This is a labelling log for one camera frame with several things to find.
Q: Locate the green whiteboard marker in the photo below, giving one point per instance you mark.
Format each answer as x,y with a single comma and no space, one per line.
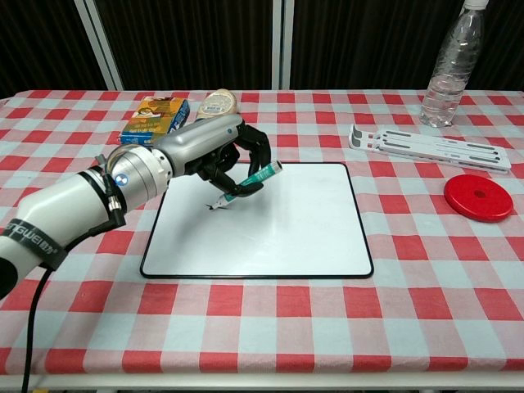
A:
254,180

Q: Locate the white folding laptop stand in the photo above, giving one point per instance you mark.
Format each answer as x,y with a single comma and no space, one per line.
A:
434,149

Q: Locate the red white checkered tablecloth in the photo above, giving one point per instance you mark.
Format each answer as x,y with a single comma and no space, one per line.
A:
262,319

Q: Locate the beige squeeze bottle blue cap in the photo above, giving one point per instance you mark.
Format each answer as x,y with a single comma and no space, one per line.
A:
217,105

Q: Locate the clear plastic water bottle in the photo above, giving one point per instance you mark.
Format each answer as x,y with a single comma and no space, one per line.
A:
450,73

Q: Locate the white board with black frame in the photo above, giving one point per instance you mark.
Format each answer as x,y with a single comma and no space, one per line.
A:
286,229

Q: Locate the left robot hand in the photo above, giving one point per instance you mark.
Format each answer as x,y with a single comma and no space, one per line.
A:
200,143

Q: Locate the white vertical frame post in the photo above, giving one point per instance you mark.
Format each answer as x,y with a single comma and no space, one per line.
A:
102,44
282,44

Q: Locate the red round disc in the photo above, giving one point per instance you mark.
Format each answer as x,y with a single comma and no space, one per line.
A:
479,197

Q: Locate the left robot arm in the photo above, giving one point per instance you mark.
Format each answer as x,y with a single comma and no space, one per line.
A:
73,204

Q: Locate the yellow and blue snack box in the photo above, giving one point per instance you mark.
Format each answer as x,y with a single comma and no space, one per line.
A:
153,119

